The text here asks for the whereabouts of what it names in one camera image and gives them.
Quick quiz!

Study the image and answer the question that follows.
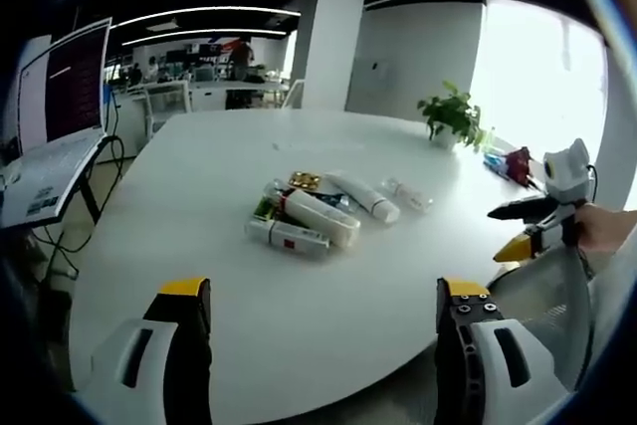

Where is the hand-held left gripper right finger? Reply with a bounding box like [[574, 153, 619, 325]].
[[433, 276, 568, 425]]

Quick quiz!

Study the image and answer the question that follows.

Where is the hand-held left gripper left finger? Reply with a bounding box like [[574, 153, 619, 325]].
[[87, 276, 213, 425]]

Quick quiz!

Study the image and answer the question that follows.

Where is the clear skincare bottle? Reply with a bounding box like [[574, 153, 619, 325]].
[[380, 176, 433, 214]]

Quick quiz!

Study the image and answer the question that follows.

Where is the white skincare tube white cap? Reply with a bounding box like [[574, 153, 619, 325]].
[[323, 171, 401, 224]]

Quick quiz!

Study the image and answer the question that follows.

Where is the white skincare tube red square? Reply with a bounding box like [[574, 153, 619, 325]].
[[243, 218, 330, 261]]

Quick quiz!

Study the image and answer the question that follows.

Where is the dark blue skincare packet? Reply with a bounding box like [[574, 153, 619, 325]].
[[312, 188, 352, 211]]

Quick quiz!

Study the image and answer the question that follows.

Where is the large white skincare tube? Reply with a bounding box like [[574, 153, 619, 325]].
[[282, 188, 361, 249]]

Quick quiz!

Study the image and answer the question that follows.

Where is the person's right hand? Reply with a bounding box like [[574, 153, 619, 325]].
[[571, 203, 637, 253]]

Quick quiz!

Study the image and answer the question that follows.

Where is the red toy figure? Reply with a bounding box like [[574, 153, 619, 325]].
[[503, 146, 534, 187]]

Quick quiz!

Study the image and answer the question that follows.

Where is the blue and white packet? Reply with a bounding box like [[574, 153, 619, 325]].
[[482, 153, 512, 180]]

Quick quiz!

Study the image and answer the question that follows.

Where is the grey mesh office chair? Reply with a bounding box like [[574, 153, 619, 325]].
[[485, 244, 596, 391]]

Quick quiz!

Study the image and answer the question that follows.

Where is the potted green plant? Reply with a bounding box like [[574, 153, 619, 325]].
[[416, 80, 487, 151]]

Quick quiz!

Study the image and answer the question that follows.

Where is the laptop stand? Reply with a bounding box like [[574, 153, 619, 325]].
[[74, 133, 125, 225]]

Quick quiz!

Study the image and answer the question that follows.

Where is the open laptop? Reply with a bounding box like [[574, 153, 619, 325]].
[[0, 17, 113, 230]]

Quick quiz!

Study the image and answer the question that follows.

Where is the white office chair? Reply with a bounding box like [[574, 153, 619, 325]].
[[141, 80, 194, 136]]

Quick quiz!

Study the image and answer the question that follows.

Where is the white square pillar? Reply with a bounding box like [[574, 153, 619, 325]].
[[289, 0, 367, 109]]

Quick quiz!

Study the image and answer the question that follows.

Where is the white office desk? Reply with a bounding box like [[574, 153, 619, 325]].
[[188, 77, 291, 110]]

